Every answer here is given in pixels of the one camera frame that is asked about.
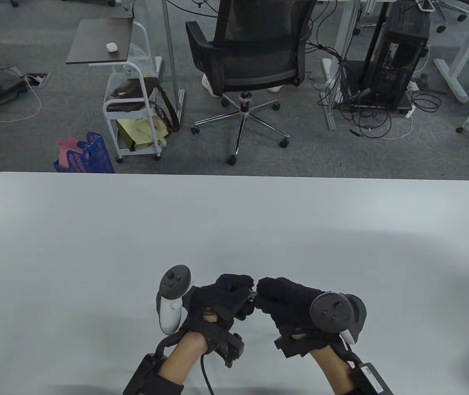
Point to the person's left hand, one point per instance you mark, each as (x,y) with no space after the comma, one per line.
(218,300)

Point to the person's right hand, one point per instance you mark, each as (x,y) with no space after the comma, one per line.
(288,304)

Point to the silver screw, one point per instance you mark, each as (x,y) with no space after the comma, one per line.
(254,294)

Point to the person's left forearm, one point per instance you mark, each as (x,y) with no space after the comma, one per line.
(180,354)

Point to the person's right forearm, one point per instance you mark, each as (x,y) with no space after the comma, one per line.
(329,366)

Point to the black forearm pack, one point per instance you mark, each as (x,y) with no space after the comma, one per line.
(372,378)
(141,374)

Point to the white and black controller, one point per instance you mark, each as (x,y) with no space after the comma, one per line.
(170,312)
(331,310)

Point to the blue plastic basket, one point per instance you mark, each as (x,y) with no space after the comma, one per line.
(94,158)

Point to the yellow-green paper bag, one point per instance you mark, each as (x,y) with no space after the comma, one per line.
(135,129)

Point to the pink paper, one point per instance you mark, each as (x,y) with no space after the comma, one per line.
(67,148)

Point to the brown bag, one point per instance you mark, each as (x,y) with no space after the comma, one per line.
(129,90)

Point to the black mesh office chair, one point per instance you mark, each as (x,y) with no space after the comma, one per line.
(255,53)

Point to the white power adapter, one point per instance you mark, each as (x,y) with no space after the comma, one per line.
(412,85)

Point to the silver aluminium pole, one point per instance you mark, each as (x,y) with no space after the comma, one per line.
(170,49)

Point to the clear plastic bag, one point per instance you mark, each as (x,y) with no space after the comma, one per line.
(137,53)

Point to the black computer tower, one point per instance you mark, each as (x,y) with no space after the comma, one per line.
(395,61)

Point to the white earbud case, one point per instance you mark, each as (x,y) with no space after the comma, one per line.
(111,47)

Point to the white desk leg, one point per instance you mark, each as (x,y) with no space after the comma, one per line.
(450,76)
(346,33)

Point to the white cart with brown top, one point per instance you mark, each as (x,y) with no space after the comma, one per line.
(98,41)

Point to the floor socket box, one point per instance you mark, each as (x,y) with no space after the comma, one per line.
(36,79)

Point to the grey office chair base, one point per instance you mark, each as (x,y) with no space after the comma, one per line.
(440,28)

